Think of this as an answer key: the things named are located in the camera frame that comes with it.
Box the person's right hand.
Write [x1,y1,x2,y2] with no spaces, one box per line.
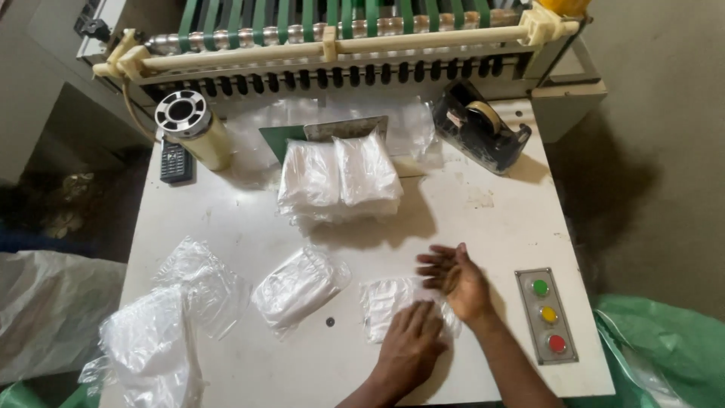
[416,243,495,325]

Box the person's left hand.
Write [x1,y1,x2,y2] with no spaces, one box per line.
[371,300,450,396]

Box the clear plastic bag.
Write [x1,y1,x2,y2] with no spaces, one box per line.
[152,236,253,341]
[360,276,463,344]

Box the metal button panel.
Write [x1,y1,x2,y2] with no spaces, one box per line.
[514,267,580,366]

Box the folded white plastic bag packet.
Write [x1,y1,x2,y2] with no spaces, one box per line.
[251,246,352,341]

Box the black tape dispenser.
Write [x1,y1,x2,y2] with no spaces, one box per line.
[432,79,532,175]

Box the loose stack of plastic bags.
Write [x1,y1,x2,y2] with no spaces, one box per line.
[276,193,404,234]

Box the wrapped pack of plastic bags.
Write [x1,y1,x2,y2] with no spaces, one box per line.
[333,131,404,208]
[277,139,342,212]

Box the clear plastic film sheet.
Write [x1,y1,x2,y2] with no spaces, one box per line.
[225,95,438,173]

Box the brown tape roll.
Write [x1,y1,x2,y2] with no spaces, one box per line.
[466,100,503,135]

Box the grey metal plate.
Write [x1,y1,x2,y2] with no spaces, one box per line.
[303,116,390,143]

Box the crumpled clear plastic bag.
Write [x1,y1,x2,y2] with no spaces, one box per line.
[152,236,253,341]

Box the large green plastic sack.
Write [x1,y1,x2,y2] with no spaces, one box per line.
[566,293,725,408]

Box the green flat plate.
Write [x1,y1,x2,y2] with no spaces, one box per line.
[259,125,309,165]

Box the bulky white plastic bag bundle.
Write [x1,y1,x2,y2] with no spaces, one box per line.
[78,285,206,408]

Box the bag machine with green belts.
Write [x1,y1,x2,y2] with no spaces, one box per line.
[74,0,608,145]

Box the yellow object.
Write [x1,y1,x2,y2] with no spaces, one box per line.
[535,0,593,18]

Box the black mobile phone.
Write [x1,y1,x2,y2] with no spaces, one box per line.
[159,136,194,185]

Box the cream cylinder with metal cap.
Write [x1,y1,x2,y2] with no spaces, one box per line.
[154,90,232,172]

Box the white woven sack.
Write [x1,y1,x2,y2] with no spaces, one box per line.
[0,249,127,386]

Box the heap of scrap material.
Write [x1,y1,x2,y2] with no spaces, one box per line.
[42,172,100,240]

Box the small green plastic sack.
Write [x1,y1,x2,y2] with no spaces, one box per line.
[0,381,104,408]

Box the grey metal cabinet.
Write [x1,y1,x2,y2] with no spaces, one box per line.
[0,0,156,185]

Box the cream cable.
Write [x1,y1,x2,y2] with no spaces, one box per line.
[121,79,156,144]

